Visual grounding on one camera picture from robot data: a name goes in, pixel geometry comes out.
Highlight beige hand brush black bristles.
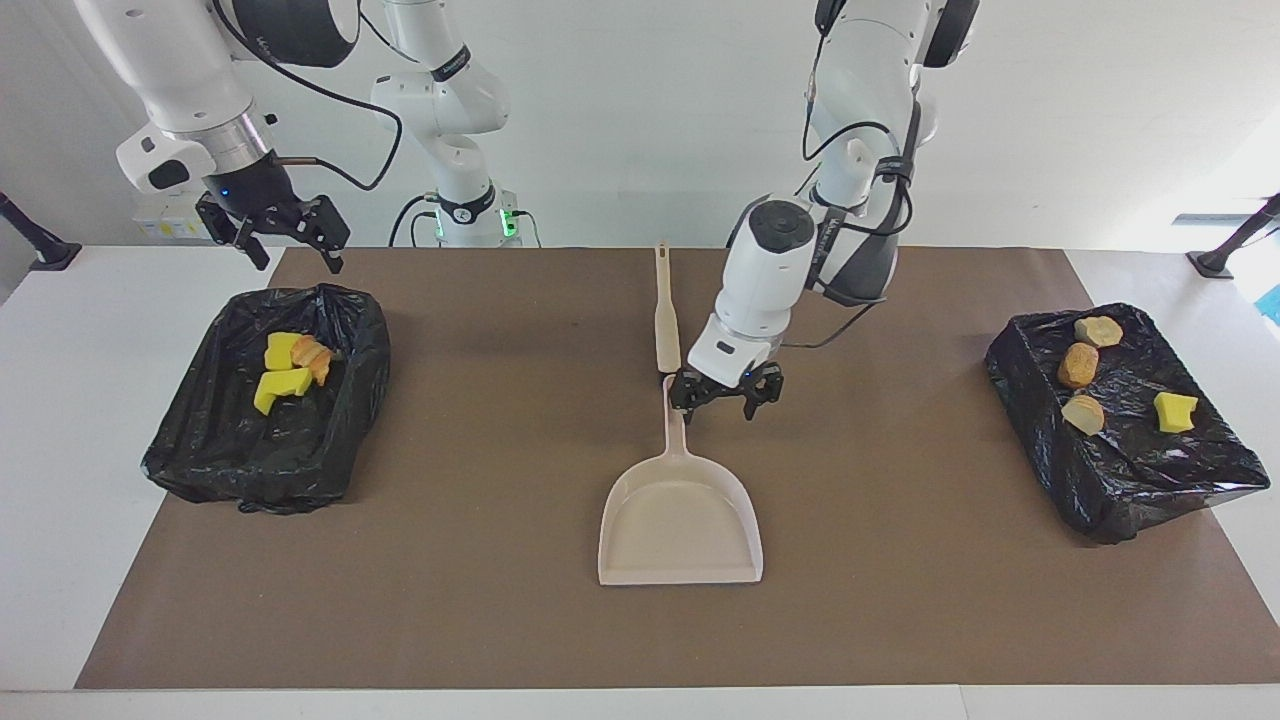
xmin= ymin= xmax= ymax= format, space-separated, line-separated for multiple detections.
xmin=653 ymin=240 xmax=684 ymax=376

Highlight pale orange foam scrap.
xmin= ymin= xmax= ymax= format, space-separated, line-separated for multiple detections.
xmin=290 ymin=335 xmax=341 ymax=388

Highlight beige plastic dustpan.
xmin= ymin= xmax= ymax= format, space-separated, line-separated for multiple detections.
xmin=597 ymin=374 xmax=765 ymax=587

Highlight notched green yellow sponge piece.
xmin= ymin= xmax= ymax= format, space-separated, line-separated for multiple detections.
xmin=253 ymin=366 xmax=314 ymax=416

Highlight brown cork-like piece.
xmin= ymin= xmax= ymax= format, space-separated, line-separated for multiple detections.
xmin=1057 ymin=342 xmax=1100 ymax=390

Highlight orange striped foam scrap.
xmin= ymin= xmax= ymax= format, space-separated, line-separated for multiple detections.
xmin=1061 ymin=394 xmax=1107 ymax=437

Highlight yellow sponge wedge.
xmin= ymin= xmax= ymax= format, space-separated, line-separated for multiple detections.
xmin=1153 ymin=391 xmax=1199 ymax=435

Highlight bin lined with black bag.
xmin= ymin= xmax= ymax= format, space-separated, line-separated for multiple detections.
xmin=984 ymin=302 xmax=1272 ymax=546
xmin=141 ymin=283 xmax=392 ymax=516

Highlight large brown table mat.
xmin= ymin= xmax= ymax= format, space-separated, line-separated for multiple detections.
xmin=75 ymin=247 xmax=1280 ymax=689

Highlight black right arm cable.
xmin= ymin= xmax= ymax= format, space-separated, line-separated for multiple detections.
xmin=210 ymin=0 xmax=421 ymax=193

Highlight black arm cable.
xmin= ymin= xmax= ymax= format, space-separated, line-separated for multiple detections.
xmin=210 ymin=0 xmax=421 ymax=193
xmin=780 ymin=0 xmax=926 ymax=351

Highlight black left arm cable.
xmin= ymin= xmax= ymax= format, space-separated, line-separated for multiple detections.
xmin=780 ymin=0 xmax=926 ymax=351

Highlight black camera stand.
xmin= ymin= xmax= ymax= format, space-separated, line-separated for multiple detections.
xmin=0 ymin=190 xmax=83 ymax=273
xmin=1186 ymin=192 xmax=1280 ymax=280

